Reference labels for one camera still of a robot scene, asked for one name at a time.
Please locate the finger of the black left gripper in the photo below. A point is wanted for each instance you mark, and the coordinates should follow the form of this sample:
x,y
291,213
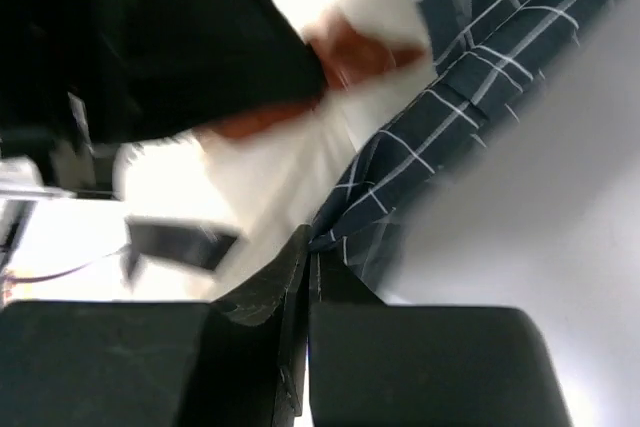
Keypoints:
x,y
147,69

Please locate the dark grid-pattern pillowcase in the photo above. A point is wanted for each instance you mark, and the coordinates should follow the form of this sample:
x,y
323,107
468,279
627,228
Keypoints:
x,y
488,55

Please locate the cream pillow with bear print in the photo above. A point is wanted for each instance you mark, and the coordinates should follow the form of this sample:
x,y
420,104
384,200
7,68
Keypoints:
x,y
196,215

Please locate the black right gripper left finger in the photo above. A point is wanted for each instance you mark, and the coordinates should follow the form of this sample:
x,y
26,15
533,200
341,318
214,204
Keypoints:
x,y
236,361

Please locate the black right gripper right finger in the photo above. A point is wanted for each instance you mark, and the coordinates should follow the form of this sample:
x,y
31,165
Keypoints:
x,y
373,364

